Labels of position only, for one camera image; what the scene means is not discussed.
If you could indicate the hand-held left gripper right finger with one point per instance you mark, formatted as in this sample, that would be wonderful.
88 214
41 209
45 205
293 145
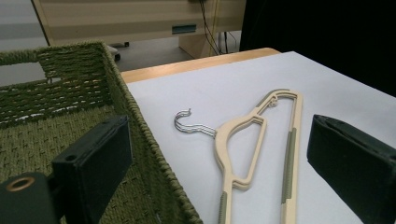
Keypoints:
351 168

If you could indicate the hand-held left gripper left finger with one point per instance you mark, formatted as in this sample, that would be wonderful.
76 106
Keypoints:
93 165

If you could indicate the green woven basket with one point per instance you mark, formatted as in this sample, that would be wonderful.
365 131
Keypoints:
46 140

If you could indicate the beige plastic clothes hanger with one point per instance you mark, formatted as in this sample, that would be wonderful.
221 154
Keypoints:
299 124
243 187

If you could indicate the office chair base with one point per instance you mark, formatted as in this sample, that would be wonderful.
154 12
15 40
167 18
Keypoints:
115 53

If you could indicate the black curtain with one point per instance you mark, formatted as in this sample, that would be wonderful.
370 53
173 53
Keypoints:
327 31

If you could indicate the white table cover sheet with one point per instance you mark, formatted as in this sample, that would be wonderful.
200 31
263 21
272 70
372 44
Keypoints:
218 90

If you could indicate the light wooden desk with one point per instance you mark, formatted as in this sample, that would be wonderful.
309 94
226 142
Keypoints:
124 18

